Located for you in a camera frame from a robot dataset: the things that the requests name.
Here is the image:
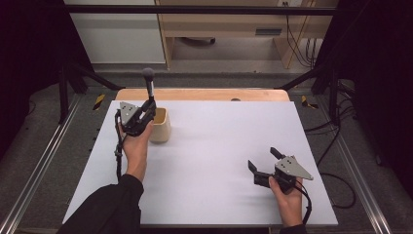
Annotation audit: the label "white partition panel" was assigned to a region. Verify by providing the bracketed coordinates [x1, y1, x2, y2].
[62, 0, 167, 64]

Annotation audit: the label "black curtain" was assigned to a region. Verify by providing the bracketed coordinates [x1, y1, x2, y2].
[311, 0, 413, 191]
[0, 0, 95, 160]

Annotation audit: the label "aluminium floor rail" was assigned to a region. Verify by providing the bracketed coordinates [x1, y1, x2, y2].
[316, 97, 394, 234]
[0, 94, 83, 234]

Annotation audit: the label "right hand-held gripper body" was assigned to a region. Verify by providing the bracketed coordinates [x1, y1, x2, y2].
[253, 155, 315, 195]

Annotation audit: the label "right hand-held gripper cable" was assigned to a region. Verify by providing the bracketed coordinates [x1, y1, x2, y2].
[292, 179, 313, 226]

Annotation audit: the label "black floor cable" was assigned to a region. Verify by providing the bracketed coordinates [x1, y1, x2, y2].
[304, 81, 358, 210]

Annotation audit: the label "person's left hand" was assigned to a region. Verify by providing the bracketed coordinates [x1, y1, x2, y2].
[118, 120, 155, 164]

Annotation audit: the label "white wall socket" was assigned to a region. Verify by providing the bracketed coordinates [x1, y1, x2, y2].
[277, 0, 305, 8]

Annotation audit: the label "light wooden office desk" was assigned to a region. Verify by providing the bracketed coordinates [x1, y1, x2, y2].
[155, 0, 339, 70]

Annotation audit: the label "wooden table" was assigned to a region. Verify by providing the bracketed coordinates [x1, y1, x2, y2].
[115, 88, 291, 102]

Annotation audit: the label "black horizontal frame bar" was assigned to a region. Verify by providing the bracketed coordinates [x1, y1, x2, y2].
[63, 4, 339, 16]

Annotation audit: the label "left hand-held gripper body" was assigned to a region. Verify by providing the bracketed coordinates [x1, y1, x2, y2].
[115, 100, 154, 137]

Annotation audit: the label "hand-held gripper cable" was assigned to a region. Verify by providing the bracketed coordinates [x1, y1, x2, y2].
[292, 179, 313, 226]
[113, 110, 127, 181]

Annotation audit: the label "left hand-held gripper cable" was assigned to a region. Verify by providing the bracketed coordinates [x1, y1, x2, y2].
[113, 110, 127, 181]

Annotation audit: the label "yellow black floor tape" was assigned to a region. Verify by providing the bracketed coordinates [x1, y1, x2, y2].
[93, 94, 107, 111]
[299, 95, 319, 110]

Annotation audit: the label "chair base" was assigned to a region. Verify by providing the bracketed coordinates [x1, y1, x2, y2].
[179, 36, 217, 47]

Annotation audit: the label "black metal stand strut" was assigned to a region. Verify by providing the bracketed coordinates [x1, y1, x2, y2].
[275, 63, 342, 126]
[58, 60, 127, 125]

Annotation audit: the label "black makeup brush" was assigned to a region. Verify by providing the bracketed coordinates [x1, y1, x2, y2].
[141, 66, 157, 102]

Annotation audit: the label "black hanging cables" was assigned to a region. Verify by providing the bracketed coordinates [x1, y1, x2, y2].
[283, 2, 318, 68]

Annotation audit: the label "cream square ceramic cup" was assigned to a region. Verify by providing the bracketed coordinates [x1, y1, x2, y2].
[149, 107, 172, 143]

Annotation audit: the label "person's right hand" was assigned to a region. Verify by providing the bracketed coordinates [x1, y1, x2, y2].
[268, 177, 304, 215]

